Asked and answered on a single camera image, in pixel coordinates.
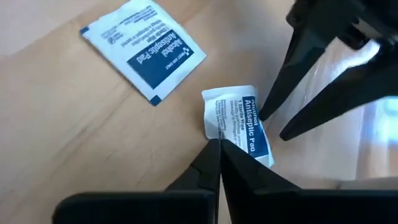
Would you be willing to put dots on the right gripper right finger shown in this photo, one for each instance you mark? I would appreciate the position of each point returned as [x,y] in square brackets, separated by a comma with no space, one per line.
[242,180]

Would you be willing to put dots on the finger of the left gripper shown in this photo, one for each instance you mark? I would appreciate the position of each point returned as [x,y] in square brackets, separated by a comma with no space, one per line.
[295,68]
[348,93]

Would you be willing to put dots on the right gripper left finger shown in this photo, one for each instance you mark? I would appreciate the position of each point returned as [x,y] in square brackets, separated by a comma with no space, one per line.
[202,174]

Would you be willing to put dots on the blue alcohol pad packet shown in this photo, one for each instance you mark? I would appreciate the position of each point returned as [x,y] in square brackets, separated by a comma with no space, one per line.
[146,49]
[230,115]

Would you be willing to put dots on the light grey plastic bin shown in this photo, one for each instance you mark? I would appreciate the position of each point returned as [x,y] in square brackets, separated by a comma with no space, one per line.
[367,155]

